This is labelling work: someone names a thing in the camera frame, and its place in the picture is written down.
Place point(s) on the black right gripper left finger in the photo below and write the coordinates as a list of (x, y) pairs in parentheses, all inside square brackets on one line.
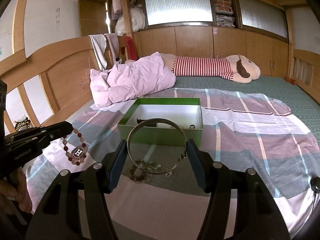
[(74, 206)]

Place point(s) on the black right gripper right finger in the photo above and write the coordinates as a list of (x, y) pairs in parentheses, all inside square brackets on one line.
[(257, 214)]

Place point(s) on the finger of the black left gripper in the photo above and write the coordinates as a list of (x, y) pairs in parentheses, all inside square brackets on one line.
[(56, 131)]

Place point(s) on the small silver charm jewelry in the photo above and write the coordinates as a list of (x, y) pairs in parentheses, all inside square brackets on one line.
[(169, 173)]

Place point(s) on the person's left hand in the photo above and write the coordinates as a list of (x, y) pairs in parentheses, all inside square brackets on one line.
[(19, 192)]

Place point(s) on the black yellow toy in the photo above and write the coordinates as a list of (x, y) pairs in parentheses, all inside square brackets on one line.
[(22, 125)]

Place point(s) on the wooden headboard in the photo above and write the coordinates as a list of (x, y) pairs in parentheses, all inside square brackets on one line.
[(63, 69)]

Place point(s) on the plaid pink grey bedsheet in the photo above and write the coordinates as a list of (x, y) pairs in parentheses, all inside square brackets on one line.
[(239, 130)]

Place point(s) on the pink crumpled pillow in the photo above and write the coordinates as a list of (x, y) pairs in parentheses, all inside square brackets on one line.
[(132, 80)]

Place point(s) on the grey hanging clothes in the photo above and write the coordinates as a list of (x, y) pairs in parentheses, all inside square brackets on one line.
[(99, 44)]

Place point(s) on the green cardboard box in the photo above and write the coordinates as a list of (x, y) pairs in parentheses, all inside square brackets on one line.
[(173, 121)]

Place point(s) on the red hanging garment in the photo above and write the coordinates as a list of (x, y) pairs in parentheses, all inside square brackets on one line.
[(131, 50)]

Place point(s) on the striped plush dog toy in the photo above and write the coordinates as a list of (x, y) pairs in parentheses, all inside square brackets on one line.
[(236, 68)]

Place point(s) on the white bagged bedding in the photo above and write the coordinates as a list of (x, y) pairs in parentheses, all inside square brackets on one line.
[(138, 21)]

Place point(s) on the wooden footboard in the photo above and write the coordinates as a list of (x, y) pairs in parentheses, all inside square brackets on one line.
[(304, 71)]

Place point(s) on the stacked folded textiles shelf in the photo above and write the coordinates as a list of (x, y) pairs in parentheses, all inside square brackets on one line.
[(224, 14)]

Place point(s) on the black round puck with cable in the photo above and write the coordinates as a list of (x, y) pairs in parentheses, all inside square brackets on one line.
[(315, 185)]

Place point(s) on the wooden wall cabinets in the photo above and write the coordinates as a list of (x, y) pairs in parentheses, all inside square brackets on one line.
[(269, 53)]

